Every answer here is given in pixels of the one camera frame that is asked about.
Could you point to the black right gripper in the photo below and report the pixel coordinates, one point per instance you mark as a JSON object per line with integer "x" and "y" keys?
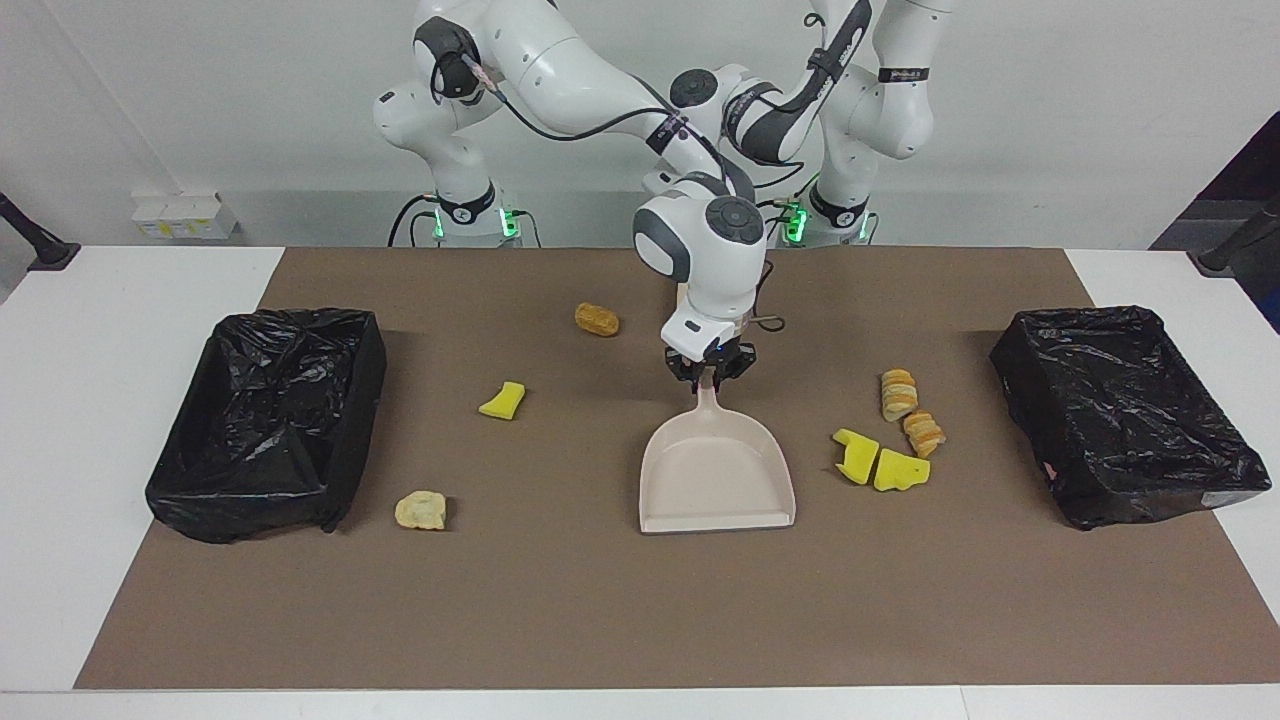
{"x": 740, "y": 360}

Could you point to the beige plastic dustpan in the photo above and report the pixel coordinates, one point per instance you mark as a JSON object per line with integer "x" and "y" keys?
{"x": 715, "y": 480}

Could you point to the yellow and green sponge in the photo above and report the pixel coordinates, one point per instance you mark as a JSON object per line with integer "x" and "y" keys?
{"x": 858, "y": 456}

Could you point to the pale striped croissant roll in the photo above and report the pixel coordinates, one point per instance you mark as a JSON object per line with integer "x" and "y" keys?
{"x": 898, "y": 394}

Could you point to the notched yellow sponge chunk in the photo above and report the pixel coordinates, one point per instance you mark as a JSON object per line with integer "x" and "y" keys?
{"x": 900, "y": 472}

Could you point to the orange striped croissant roll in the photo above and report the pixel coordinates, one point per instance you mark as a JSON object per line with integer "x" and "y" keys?
{"x": 924, "y": 434}

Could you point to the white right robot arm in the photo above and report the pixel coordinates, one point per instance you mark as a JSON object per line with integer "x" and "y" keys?
{"x": 560, "y": 70}

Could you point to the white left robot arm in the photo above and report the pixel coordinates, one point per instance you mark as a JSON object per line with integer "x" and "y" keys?
{"x": 890, "y": 110}

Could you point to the black bag lined bin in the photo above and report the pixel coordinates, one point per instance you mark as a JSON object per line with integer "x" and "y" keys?
{"x": 260, "y": 430}
{"x": 1120, "y": 410}

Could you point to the brown fried bun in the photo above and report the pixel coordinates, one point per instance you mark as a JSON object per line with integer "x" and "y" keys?
{"x": 597, "y": 319}

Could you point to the small yellow sponge piece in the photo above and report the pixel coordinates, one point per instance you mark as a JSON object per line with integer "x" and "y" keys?
{"x": 503, "y": 401}

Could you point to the brown table mat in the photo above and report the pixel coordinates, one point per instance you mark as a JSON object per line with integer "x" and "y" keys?
{"x": 600, "y": 620}

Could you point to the pale yellow dumpling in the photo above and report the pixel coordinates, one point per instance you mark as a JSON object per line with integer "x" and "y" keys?
{"x": 420, "y": 510}

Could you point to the black tripod leg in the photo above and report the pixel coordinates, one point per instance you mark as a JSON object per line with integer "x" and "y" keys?
{"x": 1235, "y": 240}
{"x": 40, "y": 248}

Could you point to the white power strip box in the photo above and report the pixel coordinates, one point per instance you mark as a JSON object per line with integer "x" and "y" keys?
{"x": 183, "y": 216}

